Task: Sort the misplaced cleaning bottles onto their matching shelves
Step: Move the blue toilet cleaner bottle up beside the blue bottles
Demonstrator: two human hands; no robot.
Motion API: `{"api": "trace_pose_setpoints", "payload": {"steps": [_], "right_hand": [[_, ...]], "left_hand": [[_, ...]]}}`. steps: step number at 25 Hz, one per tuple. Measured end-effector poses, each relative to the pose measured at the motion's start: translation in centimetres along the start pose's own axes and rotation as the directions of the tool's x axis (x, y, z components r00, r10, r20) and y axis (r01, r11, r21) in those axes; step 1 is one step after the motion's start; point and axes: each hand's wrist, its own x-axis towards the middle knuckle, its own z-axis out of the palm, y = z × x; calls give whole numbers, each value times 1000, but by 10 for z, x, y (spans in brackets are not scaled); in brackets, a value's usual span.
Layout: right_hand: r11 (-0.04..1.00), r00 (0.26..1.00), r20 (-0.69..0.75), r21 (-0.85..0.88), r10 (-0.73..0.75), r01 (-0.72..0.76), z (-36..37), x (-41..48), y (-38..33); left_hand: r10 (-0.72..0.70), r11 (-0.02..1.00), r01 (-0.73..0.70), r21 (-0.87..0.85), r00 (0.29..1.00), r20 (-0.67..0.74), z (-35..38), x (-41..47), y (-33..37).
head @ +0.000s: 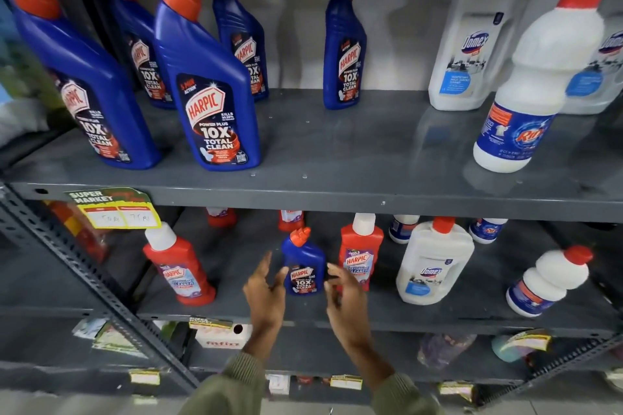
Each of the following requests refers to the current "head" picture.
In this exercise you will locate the large blue toilet cleaner bottle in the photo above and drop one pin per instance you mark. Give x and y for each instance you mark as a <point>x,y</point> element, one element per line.
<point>92,84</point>
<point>204,84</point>
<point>343,40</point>
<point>241,30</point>
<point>138,35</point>

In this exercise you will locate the person's left hand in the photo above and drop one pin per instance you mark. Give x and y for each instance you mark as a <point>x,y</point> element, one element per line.
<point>265,303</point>

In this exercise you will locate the small white bleach bottle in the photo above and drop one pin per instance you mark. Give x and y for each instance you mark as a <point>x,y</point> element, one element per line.
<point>486,230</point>
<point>547,283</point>
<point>403,229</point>

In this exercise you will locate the green yellow price label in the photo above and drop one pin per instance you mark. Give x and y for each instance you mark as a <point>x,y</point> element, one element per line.
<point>456,390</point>
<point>346,382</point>
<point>210,323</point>
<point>530,340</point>
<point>117,209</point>
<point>144,376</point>

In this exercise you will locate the person's left thumb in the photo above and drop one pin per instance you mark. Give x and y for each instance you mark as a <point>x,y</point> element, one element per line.
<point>281,278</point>

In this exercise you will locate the green blue package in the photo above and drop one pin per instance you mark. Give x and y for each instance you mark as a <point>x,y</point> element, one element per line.
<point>19,55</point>

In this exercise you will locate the white shelf tag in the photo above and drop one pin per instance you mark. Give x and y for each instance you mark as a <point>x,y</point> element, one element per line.
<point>278,384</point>

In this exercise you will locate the green packet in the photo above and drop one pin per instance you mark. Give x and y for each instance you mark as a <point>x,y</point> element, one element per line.
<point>117,341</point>

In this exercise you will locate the white plastic bag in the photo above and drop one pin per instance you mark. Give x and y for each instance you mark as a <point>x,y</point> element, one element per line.
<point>19,120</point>

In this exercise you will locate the white cardboard box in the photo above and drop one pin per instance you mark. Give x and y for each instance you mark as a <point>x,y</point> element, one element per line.
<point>224,339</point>

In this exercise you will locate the small blue toilet cleaner bottle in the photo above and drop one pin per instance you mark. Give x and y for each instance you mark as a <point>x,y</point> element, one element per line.
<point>304,261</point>

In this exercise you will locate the perforated grey shelf upright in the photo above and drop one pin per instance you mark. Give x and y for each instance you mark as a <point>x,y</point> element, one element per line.
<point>555,368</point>
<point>97,283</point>

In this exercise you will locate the white bleach bottle red cap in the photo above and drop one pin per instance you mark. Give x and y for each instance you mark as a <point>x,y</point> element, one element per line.
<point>540,69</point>

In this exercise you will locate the person's right hand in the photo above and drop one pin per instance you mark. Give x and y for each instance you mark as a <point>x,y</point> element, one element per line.
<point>348,312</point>

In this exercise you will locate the person's left forearm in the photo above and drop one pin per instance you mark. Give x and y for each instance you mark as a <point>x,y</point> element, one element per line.
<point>243,371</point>

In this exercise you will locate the teal round container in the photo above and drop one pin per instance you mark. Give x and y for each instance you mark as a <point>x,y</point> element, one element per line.
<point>504,350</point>

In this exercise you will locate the grey metal shelf board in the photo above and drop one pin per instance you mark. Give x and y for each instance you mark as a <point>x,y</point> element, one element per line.
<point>44,283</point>
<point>486,312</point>
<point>311,356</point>
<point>58,371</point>
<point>365,162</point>

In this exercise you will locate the small translucent white cleaner bottle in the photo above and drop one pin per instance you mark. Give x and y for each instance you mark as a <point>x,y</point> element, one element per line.
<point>433,264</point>

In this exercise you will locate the orange snack packets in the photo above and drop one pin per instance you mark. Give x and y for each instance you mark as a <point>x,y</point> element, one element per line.
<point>82,230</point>

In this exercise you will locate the person's right forearm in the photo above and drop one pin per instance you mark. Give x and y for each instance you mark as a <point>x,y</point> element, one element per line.
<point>384,380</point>

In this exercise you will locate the person's right thumb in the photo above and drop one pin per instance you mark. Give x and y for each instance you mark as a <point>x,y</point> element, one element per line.
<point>332,297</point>

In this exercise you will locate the white container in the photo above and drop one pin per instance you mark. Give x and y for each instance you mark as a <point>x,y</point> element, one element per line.
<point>614,380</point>

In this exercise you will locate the black shelf upright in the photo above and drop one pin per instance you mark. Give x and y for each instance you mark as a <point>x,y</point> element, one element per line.
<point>90,6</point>

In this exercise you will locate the clear plastic bottle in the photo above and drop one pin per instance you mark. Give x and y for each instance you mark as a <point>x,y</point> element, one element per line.
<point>445,350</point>

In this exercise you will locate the red cleaner bottle white cap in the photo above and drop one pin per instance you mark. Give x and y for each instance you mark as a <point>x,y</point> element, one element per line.
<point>361,247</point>
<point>221,217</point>
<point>182,269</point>
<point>291,220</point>

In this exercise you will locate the white packet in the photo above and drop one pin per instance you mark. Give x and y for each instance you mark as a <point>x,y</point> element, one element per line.
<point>88,328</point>

